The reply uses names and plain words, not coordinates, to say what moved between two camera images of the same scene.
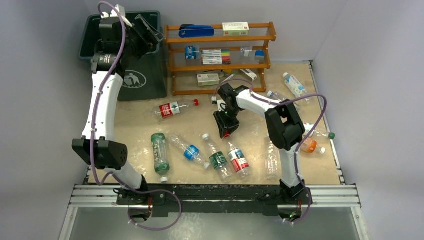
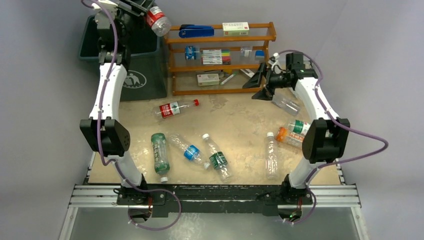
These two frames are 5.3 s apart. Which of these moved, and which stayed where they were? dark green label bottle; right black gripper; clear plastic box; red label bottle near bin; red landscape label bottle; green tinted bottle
Moved: red landscape label bottle; right black gripper
Stayed: green tinted bottle; red label bottle near bin; clear plastic box; dark green label bottle
